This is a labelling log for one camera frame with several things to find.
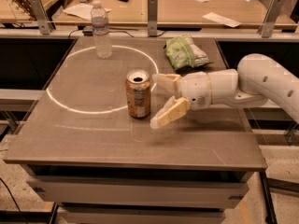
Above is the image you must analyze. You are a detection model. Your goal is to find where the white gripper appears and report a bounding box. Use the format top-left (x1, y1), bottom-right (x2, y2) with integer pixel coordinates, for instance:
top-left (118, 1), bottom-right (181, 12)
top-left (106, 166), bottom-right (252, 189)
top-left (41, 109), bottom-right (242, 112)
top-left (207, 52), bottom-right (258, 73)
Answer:
top-left (150, 69), bottom-right (238, 129)

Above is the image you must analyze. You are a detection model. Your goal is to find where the orange soda can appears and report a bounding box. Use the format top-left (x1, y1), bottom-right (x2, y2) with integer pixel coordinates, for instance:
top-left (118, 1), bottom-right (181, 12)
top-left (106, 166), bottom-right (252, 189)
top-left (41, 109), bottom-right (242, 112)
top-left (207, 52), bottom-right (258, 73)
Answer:
top-left (125, 70), bottom-right (151, 119)

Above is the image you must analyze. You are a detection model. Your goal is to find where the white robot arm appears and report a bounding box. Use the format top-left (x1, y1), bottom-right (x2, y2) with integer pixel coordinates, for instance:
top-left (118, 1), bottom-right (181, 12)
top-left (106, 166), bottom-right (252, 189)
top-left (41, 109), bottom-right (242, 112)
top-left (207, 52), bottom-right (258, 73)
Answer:
top-left (150, 53), bottom-right (299, 129)

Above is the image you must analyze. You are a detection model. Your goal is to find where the green white chip bag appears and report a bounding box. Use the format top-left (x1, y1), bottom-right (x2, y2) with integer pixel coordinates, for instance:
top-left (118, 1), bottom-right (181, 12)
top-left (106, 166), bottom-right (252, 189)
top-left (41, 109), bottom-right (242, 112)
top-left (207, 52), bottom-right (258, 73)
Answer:
top-left (164, 35), bottom-right (210, 71)

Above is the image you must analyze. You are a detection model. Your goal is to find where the clear plastic water bottle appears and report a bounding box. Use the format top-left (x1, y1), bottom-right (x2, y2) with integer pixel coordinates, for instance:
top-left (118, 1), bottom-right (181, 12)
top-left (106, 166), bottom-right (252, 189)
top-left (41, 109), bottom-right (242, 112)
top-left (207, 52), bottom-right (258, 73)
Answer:
top-left (91, 1), bottom-right (112, 59)

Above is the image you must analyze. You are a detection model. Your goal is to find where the white paper sheet right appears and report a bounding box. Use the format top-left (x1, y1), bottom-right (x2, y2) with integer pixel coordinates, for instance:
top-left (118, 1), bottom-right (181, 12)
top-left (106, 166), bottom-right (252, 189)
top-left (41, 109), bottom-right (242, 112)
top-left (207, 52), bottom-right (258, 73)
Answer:
top-left (204, 12), bottom-right (240, 28)

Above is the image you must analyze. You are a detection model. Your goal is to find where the white paper sheet left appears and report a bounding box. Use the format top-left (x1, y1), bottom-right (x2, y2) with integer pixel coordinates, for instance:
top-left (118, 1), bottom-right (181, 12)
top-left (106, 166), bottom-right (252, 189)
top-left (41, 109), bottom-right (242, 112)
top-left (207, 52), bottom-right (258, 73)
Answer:
top-left (62, 3), bottom-right (112, 21)

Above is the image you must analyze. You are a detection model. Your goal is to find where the white drawer cabinet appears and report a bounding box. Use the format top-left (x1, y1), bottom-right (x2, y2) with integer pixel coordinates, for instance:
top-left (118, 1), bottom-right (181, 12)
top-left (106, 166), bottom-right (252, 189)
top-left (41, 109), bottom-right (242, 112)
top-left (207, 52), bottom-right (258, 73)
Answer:
top-left (27, 175), bottom-right (249, 224)

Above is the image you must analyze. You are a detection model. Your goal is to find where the black cable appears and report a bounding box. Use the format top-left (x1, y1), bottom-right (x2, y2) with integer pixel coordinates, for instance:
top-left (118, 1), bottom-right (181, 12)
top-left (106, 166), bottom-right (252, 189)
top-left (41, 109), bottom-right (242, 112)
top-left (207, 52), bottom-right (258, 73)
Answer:
top-left (67, 28), bottom-right (166, 39)

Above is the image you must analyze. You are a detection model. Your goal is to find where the middle metal bracket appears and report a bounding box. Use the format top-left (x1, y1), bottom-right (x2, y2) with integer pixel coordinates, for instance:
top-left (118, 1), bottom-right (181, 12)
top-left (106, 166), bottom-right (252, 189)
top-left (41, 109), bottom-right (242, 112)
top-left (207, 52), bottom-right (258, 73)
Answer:
top-left (148, 0), bottom-right (158, 36)

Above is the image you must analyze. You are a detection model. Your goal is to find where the metal bracket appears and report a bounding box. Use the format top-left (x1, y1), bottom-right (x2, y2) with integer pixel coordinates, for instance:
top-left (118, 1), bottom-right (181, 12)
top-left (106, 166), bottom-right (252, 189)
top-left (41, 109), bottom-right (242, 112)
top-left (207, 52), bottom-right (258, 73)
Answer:
top-left (148, 0), bottom-right (158, 36)
top-left (29, 0), bottom-right (53, 35)
top-left (258, 0), bottom-right (285, 38)

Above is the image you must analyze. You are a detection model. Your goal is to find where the right metal bracket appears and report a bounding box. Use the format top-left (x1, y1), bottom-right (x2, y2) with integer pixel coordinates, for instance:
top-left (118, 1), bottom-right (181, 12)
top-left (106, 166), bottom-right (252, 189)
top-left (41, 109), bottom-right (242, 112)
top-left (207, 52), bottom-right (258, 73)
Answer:
top-left (258, 0), bottom-right (285, 38)

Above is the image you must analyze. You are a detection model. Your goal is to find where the left metal bracket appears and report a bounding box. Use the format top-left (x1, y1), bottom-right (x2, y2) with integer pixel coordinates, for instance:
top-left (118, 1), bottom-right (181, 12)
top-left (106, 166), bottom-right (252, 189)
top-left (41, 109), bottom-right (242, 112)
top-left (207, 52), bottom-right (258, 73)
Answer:
top-left (29, 0), bottom-right (53, 35)

